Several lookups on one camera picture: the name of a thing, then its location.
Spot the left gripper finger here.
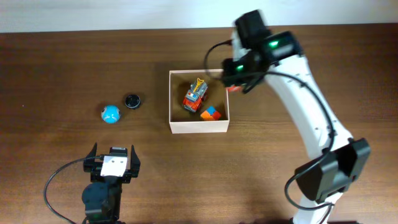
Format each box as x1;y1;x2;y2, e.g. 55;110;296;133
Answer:
130;145;141;170
85;142;98;162

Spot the blue robot ball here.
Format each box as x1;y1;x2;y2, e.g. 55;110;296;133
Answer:
101;105;121;124

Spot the black round wheel cap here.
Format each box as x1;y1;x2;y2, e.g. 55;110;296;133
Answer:
124;94;141;110

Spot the red toy fire truck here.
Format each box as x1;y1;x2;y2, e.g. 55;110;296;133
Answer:
183;78;208;113

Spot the colourful puzzle cube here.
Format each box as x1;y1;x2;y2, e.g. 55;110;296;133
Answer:
200;106;221;121

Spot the red robot ball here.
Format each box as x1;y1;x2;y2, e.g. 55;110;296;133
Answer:
226;86;243;92

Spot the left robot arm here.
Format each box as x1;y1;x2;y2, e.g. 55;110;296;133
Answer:
81;144;141;224

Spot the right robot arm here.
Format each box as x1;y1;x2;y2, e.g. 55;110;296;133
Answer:
221;10;371;223

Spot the pink cardboard box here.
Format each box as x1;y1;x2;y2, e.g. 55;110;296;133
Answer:
169;70;230;134

